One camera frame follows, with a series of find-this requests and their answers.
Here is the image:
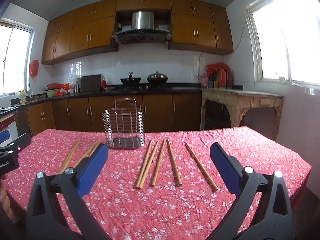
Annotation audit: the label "wooden chopstick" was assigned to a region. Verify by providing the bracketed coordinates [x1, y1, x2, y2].
[151, 141, 165, 187]
[87, 143, 100, 157]
[185, 142, 218, 192]
[59, 139, 80, 174]
[136, 140, 153, 189]
[167, 139, 182, 186]
[73, 140, 100, 168]
[140, 140, 159, 189]

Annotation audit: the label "lower wooden kitchen cabinets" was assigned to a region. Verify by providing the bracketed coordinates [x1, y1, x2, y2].
[14, 92, 201, 136]

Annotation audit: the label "person's left hand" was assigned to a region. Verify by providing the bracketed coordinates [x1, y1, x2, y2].
[0, 176, 14, 220]

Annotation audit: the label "yellow dish soap bottle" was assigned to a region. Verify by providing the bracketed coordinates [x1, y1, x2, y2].
[18, 90, 27, 104]

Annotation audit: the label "dark wooden cutting board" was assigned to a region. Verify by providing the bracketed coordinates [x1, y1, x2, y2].
[80, 74, 102, 92]

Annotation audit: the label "red floral tablecloth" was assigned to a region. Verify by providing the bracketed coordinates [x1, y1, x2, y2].
[3, 126, 313, 240]

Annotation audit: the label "left window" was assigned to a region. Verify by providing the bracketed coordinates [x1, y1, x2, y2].
[1, 22, 33, 96]

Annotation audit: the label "window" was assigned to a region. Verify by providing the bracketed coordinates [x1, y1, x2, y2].
[1, 22, 33, 96]
[245, 0, 319, 87]

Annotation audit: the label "red sauce bottle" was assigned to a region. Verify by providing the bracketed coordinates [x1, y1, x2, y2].
[101, 76, 107, 90]

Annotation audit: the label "beige carved side table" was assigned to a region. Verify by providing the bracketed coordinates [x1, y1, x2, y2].
[200, 88, 284, 140]

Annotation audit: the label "black wok left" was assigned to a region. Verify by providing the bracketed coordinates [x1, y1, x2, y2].
[121, 72, 141, 87]

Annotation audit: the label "red bag with bottles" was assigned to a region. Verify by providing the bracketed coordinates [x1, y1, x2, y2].
[201, 62, 233, 89]

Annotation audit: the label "black gas stove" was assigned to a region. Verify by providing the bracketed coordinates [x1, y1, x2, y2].
[115, 84, 173, 92]

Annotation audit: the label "lidded black wok right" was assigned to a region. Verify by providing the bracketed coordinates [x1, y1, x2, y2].
[147, 72, 168, 86]

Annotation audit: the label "steel range hood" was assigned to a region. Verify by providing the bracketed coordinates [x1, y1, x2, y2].
[112, 10, 172, 44]

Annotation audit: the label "right window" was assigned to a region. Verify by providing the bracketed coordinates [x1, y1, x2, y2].
[245, 0, 319, 87]

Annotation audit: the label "red plastic bag on wall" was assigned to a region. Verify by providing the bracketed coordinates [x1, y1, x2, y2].
[29, 60, 39, 79]

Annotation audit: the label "wire utensil holder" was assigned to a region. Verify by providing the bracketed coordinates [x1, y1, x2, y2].
[103, 98, 145, 150]

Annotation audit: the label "upper wooden wall cabinets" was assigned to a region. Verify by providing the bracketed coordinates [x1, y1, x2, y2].
[42, 0, 234, 64]

